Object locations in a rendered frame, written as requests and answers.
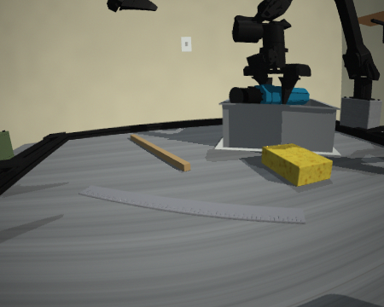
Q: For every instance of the yellow sponge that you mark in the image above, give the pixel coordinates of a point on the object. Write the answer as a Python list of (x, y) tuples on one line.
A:
[(296, 164)]

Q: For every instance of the white outline strip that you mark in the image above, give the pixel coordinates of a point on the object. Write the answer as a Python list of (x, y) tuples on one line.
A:
[(220, 147)]

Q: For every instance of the tan wooden stick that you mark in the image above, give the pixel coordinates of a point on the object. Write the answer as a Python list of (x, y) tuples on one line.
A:
[(169, 157)]

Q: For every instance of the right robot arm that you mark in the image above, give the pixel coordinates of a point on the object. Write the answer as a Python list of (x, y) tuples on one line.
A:
[(357, 60)]

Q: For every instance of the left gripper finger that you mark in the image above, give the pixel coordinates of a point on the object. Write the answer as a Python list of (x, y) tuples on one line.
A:
[(138, 5)]

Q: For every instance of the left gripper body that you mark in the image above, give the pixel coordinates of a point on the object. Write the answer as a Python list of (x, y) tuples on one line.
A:
[(114, 4)]

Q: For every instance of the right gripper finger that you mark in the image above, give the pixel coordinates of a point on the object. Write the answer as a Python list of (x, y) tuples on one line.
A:
[(287, 87), (263, 80)]

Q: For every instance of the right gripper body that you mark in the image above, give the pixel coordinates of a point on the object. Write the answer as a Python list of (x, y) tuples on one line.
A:
[(290, 70)]

